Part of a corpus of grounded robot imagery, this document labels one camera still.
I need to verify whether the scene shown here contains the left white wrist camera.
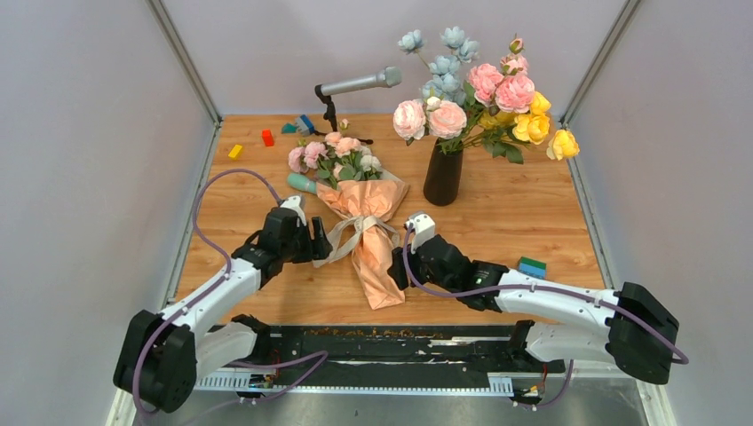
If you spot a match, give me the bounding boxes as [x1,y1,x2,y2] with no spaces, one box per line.
[279,194,306,226]

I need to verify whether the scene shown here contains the silver microphone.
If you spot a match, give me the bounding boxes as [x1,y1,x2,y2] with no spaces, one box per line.
[314,67,402,97]

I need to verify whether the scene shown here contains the flowers in vase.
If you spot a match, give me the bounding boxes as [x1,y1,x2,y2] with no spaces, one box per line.
[392,27,580,164]

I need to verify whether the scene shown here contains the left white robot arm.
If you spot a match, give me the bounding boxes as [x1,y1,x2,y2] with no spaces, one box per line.
[113,200,332,413]

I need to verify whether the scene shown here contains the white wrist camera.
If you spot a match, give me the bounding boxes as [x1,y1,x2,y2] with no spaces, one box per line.
[405,211,436,253]
[279,194,306,226]

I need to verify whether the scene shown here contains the peach paper bouquet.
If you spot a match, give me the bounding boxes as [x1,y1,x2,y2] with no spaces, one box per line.
[288,119,408,310]

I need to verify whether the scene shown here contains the red block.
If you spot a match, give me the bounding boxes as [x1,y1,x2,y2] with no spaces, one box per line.
[261,129,275,147]

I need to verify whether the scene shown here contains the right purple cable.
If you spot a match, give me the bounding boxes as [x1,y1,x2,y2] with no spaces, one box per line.
[400,225,690,411]

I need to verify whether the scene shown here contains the green blue block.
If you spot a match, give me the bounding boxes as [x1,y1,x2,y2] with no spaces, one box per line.
[518,256,547,280]

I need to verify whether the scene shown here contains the black vase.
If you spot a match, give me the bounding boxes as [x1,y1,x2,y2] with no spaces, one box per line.
[423,142,464,207]

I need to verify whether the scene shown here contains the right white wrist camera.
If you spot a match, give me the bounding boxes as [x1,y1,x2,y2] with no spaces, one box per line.
[405,211,436,253]

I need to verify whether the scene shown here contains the yellow block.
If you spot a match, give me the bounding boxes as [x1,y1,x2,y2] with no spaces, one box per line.
[227,144,243,161]

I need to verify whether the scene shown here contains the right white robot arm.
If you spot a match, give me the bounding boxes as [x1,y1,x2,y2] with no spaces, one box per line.
[388,235,689,385]

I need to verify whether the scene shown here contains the black microphone tripod stand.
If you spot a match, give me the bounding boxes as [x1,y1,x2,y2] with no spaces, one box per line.
[315,86,339,131]

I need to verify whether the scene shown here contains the beige ribbon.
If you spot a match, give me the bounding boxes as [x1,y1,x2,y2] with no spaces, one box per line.
[312,215,402,270]

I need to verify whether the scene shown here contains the purple cable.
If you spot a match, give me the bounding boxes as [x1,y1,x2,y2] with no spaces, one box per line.
[130,169,329,419]
[400,225,690,411]

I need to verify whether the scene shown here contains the teal toy microphone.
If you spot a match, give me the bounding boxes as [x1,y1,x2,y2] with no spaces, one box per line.
[287,173,317,194]

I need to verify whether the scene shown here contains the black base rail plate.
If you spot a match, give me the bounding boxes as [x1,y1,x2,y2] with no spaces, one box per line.
[195,325,567,397]

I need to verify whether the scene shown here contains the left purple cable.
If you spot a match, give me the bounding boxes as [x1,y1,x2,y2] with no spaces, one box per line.
[130,169,329,419]

